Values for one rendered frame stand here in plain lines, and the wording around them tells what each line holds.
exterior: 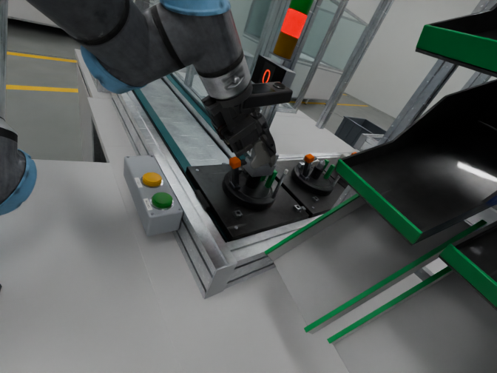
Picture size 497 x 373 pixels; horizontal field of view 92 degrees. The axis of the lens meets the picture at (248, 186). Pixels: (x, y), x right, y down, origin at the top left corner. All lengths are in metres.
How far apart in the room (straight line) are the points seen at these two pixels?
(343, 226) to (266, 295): 0.23
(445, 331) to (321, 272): 0.17
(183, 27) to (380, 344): 0.48
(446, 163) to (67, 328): 0.61
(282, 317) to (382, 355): 0.21
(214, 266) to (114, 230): 0.26
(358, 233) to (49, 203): 0.63
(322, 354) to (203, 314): 0.24
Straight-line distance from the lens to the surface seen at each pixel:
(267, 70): 0.72
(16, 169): 0.52
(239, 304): 0.55
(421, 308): 0.45
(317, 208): 0.69
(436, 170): 0.42
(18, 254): 0.60
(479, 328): 0.46
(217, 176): 0.63
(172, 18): 0.36
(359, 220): 0.46
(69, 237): 0.61
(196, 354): 0.49
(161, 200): 0.52
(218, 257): 0.46
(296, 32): 0.71
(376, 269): 0.43
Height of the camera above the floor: 1.32
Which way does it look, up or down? 34 degrees down
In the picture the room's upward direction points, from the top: 23 degrees clockwise
